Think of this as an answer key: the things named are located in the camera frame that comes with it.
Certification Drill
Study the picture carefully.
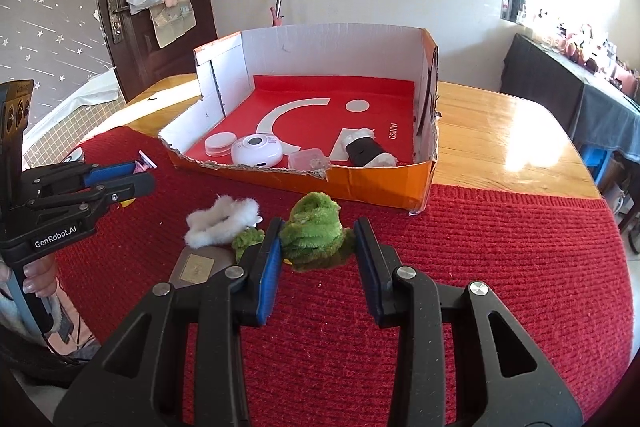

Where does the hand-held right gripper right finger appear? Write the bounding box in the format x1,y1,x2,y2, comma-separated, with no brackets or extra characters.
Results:
352,217,586,427

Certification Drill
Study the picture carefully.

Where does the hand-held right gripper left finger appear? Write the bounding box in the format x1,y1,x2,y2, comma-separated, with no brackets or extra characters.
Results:
52,217,286,427

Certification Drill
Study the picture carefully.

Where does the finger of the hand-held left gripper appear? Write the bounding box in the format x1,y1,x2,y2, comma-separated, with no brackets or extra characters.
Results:
22,161,138,204
25,172,157,229

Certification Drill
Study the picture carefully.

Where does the green fuzzy scrunchie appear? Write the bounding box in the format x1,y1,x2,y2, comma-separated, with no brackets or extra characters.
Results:
231,227,266,264
279,192,357,273

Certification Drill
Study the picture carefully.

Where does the white fuzzy star hair clip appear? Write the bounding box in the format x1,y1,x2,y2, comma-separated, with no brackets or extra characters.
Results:
185,196,261,250

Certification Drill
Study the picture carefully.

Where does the grey hard case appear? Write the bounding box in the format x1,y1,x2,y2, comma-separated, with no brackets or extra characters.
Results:
168,247,238,290

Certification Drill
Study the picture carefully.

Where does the orange cardboard box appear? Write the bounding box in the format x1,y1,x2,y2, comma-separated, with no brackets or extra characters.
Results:
157,23,441,212

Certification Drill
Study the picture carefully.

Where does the clear plastic box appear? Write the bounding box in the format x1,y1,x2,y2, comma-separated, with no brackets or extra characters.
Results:
289,148,331,172

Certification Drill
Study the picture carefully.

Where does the white mini camera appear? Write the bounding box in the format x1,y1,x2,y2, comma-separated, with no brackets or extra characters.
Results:
231,133,282,168

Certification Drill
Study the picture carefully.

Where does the rice ball plush toy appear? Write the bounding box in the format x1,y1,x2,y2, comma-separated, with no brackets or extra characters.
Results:
327,127,398,168

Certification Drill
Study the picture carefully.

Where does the person's left hand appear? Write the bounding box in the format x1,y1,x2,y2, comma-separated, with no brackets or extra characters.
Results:
20,254,58,299

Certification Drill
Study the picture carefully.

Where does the white plastic sheet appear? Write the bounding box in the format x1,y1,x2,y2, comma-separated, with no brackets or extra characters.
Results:
20,69,123,142

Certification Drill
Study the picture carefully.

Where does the red knitted blanket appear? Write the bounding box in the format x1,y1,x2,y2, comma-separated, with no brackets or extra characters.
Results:
50,124,636,427

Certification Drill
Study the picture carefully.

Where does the beige hanging organizer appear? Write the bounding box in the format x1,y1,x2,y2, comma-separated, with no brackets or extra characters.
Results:
150,0,197,48

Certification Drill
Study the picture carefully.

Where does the dark brown door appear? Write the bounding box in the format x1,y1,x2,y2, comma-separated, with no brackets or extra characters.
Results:
90,0,218,102

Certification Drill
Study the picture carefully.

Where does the blue stool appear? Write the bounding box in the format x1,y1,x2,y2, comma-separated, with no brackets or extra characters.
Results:
580,146,613,180

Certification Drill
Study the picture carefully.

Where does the dark cloth covered table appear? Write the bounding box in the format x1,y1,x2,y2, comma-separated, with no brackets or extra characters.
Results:
500,33,640,162

